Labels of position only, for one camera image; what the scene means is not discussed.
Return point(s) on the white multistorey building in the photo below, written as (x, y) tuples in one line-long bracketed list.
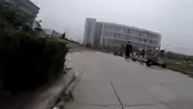
[(119, 36)]

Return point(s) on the person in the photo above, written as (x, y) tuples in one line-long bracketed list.
[(128, 50)]

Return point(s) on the grey concrete pavement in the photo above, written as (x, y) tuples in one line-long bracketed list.
[(122, 79)]

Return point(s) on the row of parked scooters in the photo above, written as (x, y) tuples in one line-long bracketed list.
[(149, 58)]

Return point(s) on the pale concrete kerb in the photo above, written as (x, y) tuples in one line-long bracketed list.
[(52, 92)]

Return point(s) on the dark green hedge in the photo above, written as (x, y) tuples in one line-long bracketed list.
[(20, 57)]

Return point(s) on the grass strip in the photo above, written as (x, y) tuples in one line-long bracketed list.
[(190, 67)]

